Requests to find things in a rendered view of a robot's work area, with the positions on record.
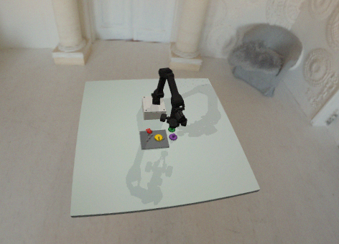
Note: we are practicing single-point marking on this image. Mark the purple gear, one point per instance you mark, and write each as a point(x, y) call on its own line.
point(173, 137)

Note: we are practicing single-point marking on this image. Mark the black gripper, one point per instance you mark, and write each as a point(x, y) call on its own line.
point(164, 117)

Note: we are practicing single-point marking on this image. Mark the yellow gear with black stripe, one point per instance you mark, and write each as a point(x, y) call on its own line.
point(158, 139)

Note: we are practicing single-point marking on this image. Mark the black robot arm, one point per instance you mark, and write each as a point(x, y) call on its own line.
point(176, 99)

